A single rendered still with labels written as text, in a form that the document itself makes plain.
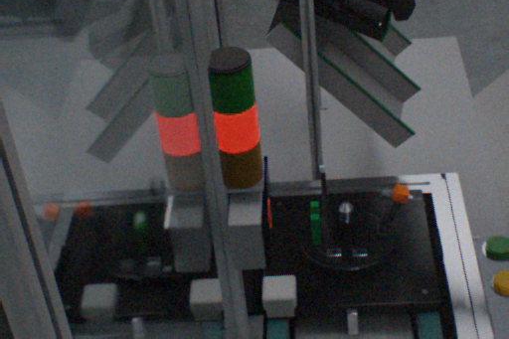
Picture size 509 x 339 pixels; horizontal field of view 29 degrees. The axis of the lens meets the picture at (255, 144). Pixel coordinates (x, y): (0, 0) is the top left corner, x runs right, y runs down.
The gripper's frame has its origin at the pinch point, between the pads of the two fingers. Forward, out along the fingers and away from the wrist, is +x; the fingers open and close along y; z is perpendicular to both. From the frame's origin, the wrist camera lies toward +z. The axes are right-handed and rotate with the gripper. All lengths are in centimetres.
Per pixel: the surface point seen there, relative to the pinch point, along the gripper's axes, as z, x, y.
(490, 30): -110, 31, -208
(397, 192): -21.1, -3.4, 25.3
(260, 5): -87, 123, -213
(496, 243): -33.9, -14.1, 21.0
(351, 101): -17.0, 7.3, 5.5
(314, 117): -17.3, 12.6, 8.8
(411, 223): -30.9, -1.9, 19.2
